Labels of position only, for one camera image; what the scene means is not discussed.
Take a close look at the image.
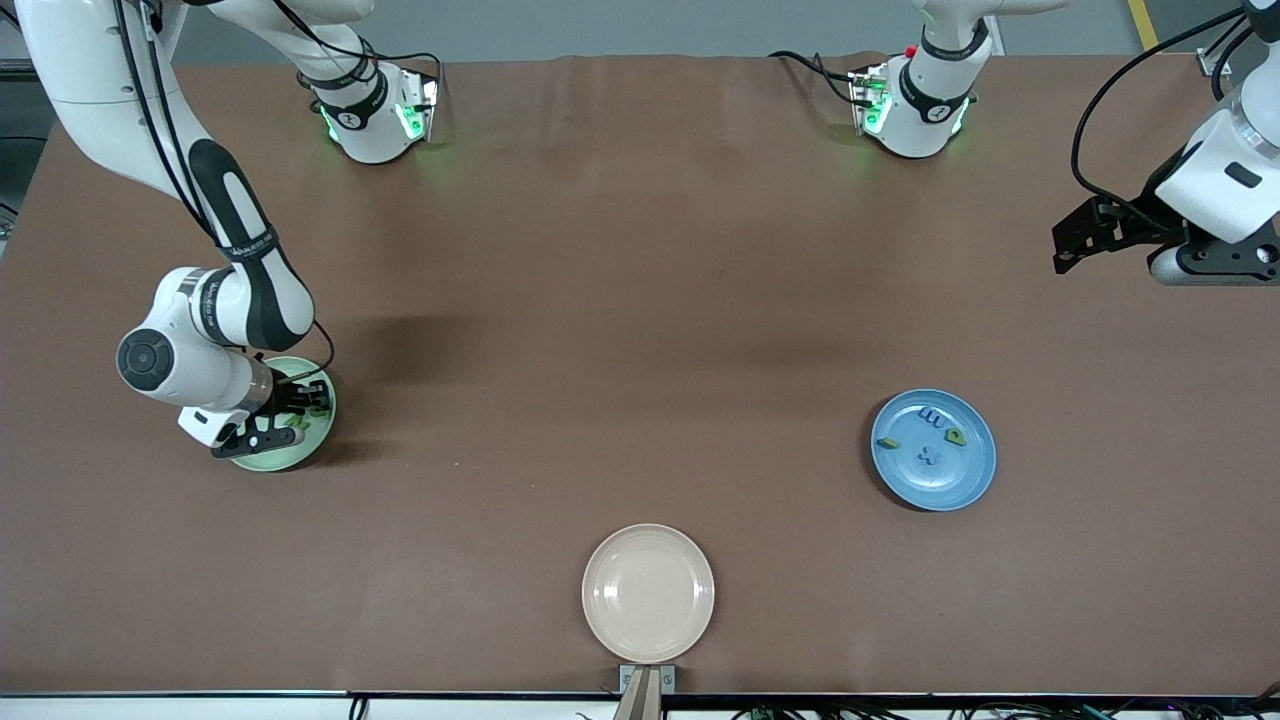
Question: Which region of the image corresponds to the green plate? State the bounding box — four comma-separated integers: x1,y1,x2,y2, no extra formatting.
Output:
228,356,338,473

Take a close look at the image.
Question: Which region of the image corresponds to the blue plate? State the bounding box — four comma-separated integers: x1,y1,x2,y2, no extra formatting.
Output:
870,388,998,513

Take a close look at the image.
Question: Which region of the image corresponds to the white table edge strip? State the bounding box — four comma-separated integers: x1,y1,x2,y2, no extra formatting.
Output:
0,692,1280,720

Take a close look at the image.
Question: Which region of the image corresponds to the brown table cover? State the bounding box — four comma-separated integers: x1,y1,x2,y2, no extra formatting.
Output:
0,52,1280,698

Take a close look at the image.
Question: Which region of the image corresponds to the beige plate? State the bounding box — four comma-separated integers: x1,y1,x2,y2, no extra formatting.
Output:
581,523,717,665

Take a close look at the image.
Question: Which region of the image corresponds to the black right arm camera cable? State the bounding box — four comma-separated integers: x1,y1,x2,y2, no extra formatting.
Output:
110,0,337,391

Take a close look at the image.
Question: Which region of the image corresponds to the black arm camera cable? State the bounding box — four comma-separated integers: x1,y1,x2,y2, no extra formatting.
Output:
110,0,337,391
1070,8,1251,216

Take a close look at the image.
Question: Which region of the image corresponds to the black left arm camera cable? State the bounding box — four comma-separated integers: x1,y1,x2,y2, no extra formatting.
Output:
1070,8,1251,216

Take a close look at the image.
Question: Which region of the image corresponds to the black left arm base cable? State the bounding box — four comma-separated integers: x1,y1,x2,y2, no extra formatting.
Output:
768,50,863,106

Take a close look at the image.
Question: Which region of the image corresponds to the black arm base cable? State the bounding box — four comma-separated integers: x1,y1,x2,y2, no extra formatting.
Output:
768,50,863,106
375,50,444,93

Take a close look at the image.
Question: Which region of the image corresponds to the black right arm base cable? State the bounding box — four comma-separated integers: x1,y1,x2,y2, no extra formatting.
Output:
375,50,444,93

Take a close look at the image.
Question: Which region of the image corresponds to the camera mount post with bracket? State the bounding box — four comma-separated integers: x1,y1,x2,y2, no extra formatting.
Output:
612,664,677,720

